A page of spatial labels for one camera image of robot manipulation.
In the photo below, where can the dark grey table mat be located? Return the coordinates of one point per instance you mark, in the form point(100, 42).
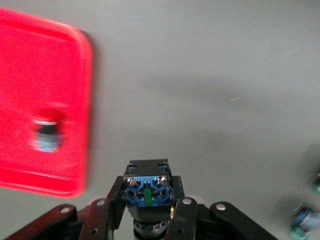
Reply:
point(200, 75)

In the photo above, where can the red push button switch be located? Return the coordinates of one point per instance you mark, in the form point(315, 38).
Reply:
point(47, 132)
point(147, 185)

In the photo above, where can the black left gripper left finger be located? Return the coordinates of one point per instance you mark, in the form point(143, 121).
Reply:
point(95, 220)

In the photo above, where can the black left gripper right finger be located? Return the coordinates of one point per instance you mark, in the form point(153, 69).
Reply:
point(190, 220)

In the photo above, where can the red plastic tray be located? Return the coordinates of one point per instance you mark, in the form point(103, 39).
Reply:
point(37, 75)

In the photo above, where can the green push button switch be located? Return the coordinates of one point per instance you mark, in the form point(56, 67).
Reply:
point(303, 222)
point(316, 185)

